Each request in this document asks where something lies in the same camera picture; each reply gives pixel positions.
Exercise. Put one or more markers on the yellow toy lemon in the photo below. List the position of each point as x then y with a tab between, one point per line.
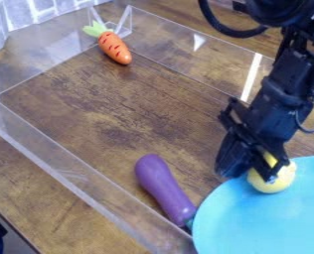
279	183

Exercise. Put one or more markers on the purple toy eggplant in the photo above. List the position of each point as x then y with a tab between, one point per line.
155	177

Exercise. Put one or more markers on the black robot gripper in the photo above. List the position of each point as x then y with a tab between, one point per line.
262	126

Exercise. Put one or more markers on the clear acrylic enclosure wall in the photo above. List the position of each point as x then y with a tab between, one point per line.
223	66

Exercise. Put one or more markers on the white grid curtain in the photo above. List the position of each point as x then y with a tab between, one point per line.
22	13

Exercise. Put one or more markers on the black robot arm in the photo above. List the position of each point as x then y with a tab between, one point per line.
293	69

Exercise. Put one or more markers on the orange toy carrot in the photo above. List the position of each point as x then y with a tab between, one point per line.
109	42

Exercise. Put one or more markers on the blue round plate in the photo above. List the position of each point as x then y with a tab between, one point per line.
242	221

